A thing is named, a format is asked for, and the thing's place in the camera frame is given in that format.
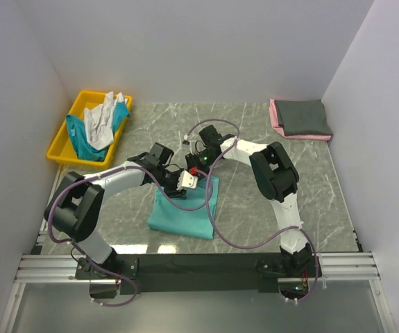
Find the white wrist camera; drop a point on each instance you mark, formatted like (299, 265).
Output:
(186, 181)
(198, 146)

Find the white t shirt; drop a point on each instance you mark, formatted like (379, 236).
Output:
(103, 121)

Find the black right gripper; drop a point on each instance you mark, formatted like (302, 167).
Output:
(192, 163)

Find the teal t shirt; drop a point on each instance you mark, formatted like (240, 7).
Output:
(76, 132)

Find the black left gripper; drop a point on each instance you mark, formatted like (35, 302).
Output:
(173, 187)

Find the aluminium frame rail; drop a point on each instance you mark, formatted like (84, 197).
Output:
(243, 216)

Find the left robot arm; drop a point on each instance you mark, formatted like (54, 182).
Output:
(74, 209)

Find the folded pink t shirt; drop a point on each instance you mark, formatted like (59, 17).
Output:
(276, 126)

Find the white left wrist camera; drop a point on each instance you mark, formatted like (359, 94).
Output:
(186, 181)

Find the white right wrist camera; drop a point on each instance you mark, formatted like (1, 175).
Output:
(198, 146)

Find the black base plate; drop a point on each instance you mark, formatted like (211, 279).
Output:
(212, 272)

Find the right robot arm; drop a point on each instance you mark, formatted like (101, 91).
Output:
(277, 180)

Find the yellow plastic bin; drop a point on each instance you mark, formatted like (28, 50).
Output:
(61, 150)

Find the folded dark grey t shirt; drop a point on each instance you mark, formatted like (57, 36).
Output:
(302, 117)

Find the mint green polo shirt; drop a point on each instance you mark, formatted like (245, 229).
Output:
(168, 218)

